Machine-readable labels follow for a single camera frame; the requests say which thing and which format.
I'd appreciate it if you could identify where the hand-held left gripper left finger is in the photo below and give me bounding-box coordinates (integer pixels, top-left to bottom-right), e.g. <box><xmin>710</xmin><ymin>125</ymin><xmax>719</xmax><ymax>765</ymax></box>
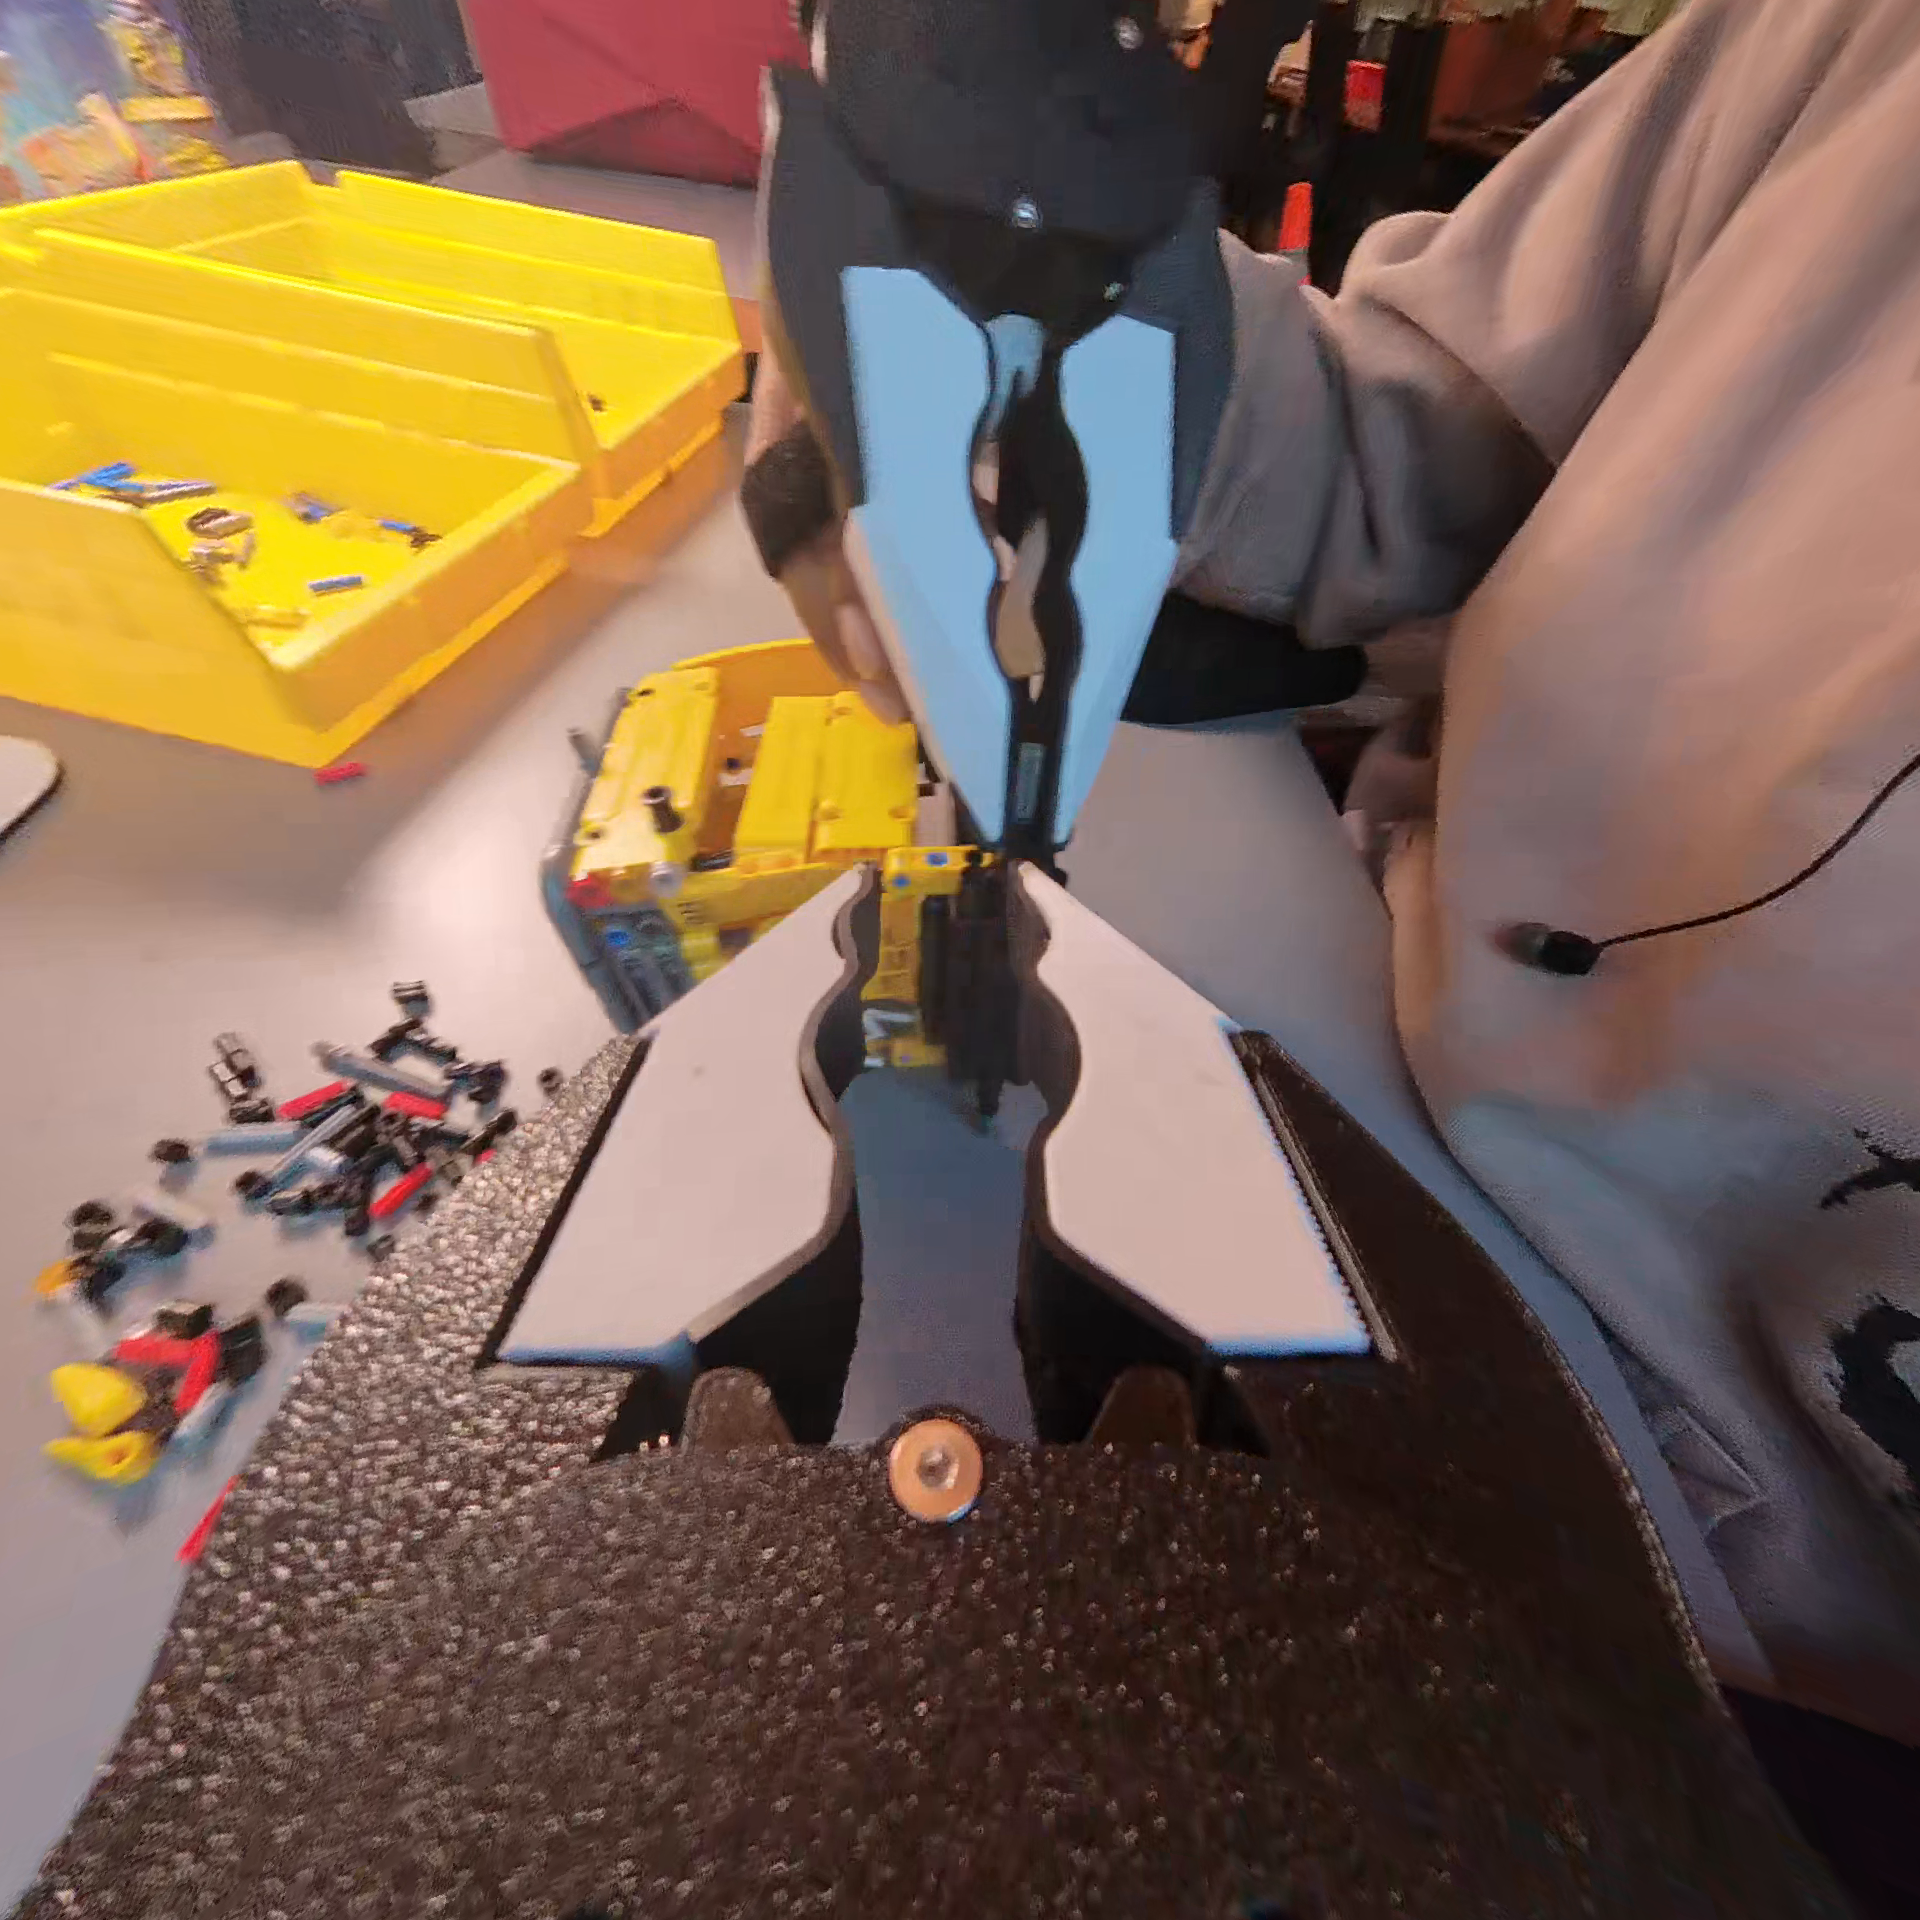
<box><xmin>490</xmin><ymin>863</ymin><xmax>880</xmax><ymax>1375</ymax></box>

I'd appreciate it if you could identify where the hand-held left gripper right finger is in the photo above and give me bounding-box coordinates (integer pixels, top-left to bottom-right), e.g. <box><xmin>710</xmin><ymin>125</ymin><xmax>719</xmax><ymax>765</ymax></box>
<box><xmin>1018</xmin><ymin>863</ymin><xmax>1379</xmax><ymax>1358</ymax></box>

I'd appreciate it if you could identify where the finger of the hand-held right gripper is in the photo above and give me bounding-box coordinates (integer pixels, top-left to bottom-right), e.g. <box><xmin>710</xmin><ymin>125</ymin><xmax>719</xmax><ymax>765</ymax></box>
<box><xmin>1033</xmin><ymin>319</ymin><xmax>1184</xmax><ymax>876</ymax></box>
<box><xmin>837</xmin><ymin>267</ymin><xmax>1039</xmax><ymax>849</ymax></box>

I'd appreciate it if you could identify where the yellow block toy model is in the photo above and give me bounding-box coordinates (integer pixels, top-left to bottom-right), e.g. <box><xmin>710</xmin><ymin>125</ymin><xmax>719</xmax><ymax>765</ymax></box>
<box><xmin>538</xmin><ymin>642</ymin><xmax>992</xmax><ymax>1073</ymax></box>

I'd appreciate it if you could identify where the pile of small block pieces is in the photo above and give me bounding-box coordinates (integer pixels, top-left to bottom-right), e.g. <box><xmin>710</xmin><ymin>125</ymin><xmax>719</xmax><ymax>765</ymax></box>
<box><xmin>32</xmin><ymin>981</ymin><xmax>564</xmax><ymax>1488</ymax></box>

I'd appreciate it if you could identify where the person's right forearm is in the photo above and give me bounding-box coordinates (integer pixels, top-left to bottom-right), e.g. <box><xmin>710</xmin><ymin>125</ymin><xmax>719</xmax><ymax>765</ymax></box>
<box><xmin>1175</xmin><ymin>210</ymin><xmax>1562</xmax><ymax>649</ymax></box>

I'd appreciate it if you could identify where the grey desk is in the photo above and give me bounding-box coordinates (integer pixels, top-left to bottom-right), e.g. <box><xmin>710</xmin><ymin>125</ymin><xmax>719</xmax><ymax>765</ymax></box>
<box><xmin>0</xmin><ymin>141</ymin><xmax>1780</xmax><ymax>1870</ymax></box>

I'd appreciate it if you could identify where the person's right hand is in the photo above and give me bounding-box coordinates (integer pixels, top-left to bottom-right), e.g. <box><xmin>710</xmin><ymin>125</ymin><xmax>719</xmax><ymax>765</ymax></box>
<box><xmin>742</xmin><ymin>350</ymin><xmax>912</xmax><ymax>731</ymax></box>

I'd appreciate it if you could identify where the black chair armrest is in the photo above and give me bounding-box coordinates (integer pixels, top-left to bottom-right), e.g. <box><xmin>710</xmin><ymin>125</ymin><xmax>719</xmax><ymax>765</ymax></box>
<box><xmin>1121</xmin><ymin>592</ymin><xmax>1371</xmax><ymax>731</ymax></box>

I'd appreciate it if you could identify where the yellow plastic parts bin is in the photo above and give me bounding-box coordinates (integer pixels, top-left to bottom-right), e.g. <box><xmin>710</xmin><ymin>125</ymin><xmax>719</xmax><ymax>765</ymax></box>
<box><xmin>0</xmin><ymin>285</ymin><xmax>589</xmax><ymax>770</ymax></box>
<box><xmin>0</xmin><ymin>156</ymin><xmax>752</xmax><ymax>541</ymax></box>

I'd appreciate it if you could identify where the red folded bag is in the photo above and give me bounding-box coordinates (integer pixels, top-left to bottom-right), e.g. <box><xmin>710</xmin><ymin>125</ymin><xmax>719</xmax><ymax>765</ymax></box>
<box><xmin>457</xmin><ymin>0</ymin><xmax>812</xmax><ymax>188</ymax></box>

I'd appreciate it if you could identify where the black clip microphone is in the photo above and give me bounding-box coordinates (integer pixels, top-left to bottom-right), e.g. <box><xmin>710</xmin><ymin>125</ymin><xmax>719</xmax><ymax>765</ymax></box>
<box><xmin>1492</xmin><ymin>749</ymin><xmax>1920</xmax><ymax>979</ymax></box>

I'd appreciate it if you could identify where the beige hoodie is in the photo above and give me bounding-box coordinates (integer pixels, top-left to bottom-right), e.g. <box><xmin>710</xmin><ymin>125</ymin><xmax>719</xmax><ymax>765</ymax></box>
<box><xmin>1334</xmin><ymin>0</ymin><xmax>1920</xmax><ymax>1743</ymax></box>

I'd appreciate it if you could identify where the heap of blue grey pins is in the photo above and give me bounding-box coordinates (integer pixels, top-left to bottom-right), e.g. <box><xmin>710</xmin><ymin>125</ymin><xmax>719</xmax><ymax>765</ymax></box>
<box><xmin>52</xmin><ymin>458</ymin><xmax>444</xmax><ymax>633</ymax></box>

